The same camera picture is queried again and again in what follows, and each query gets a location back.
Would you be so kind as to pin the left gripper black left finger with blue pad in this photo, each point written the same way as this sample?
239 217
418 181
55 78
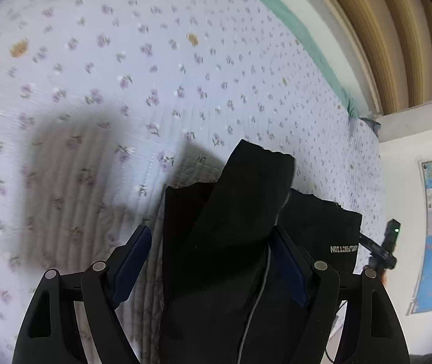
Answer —
50 332

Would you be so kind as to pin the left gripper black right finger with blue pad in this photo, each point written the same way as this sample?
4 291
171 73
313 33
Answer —
371 332

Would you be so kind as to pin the black garment with white lettering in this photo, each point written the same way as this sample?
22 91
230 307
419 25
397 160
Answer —
227 297

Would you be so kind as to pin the floral quilted bedspread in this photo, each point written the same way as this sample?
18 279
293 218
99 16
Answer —
105 102

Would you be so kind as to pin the green bed sheet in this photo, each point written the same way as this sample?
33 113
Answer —
325 32

